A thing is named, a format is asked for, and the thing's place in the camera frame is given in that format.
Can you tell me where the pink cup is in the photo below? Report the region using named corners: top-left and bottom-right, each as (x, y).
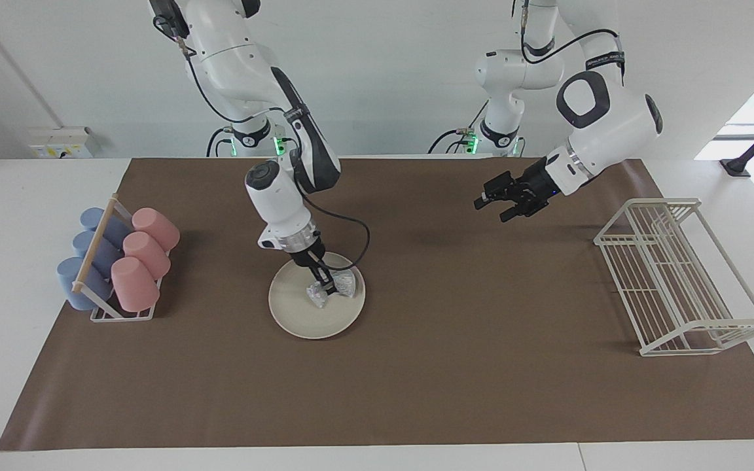
top-left (122, 231), bottom-right (172, 279)
top-left (111, 256), bottom-right (161, 313)
top-left (132, 207), bottom-right (181, 253)

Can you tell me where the white wall socket box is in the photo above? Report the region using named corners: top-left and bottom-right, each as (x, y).
top-left (29, 126), bottom-right (100, 160)

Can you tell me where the white wire dish rack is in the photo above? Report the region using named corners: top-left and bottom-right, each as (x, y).
top-left (594, 198), bottom-right (754, 358)

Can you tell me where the cup holder rack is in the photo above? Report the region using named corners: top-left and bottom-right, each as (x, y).
top-left (71, 194), bottom-right (164, 323)

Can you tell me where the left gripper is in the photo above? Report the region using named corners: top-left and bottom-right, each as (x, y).
top-left (474, 159), bottom-right (559, 223)

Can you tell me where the silver mesh sponge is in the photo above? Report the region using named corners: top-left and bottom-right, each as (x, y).
top-left (306, 273), bottom-right (357, 309)

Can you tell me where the blue cup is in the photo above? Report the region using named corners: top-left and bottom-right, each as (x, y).
top-left (73, 230), bottom-right (123, 273)
top-left (80, 207), bottom-right (133, 247)
top-left (56, 256), bottom-right (115, 311)

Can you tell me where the black cable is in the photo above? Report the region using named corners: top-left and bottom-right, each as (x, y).
top-left (518, 0), bottom-right (625, 66)
top-left (428, 98), bottom-right (490, 156)
top-left (152, 16), bottom-right (287, 125)
top-left (206, 126), bottom-right (238, 158)
top-left (297, 180), bottom-right (372, 272)

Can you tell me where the beige round plate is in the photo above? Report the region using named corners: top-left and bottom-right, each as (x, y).
top-left (268, 251), bottom-right (367, 340)

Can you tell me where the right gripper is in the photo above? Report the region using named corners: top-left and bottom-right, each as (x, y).
top-left (292, 243), bottom-right (342, 299)

